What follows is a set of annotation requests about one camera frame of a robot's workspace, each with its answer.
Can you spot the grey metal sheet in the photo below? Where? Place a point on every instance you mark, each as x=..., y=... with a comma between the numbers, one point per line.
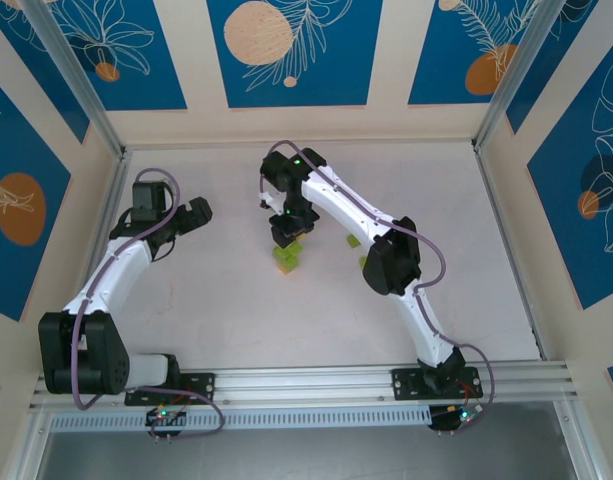
x=306, y=460

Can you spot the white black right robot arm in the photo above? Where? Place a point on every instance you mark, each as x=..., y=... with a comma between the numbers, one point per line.
x=346, y=200

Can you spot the blue floral wall panel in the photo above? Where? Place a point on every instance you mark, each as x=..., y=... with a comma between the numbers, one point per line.
x=436, y=60
x=528, y=100
x=61, y=102
x=6, y=280
x=561, y=225
x=151, y=75
x=336, y=75

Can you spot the aluminium frame post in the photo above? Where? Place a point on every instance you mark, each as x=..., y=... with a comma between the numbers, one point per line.
x=511, y=75
x=78, y=75

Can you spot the long green lego brick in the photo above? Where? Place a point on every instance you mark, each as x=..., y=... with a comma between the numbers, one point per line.
x=282, y=255

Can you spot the long aluminium mounting rail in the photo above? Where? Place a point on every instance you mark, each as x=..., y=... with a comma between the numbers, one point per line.
x=306, y=382

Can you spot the aluminium table side rail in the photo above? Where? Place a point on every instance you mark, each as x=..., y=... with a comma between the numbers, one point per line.
x=115, y=190
x=511, y=250

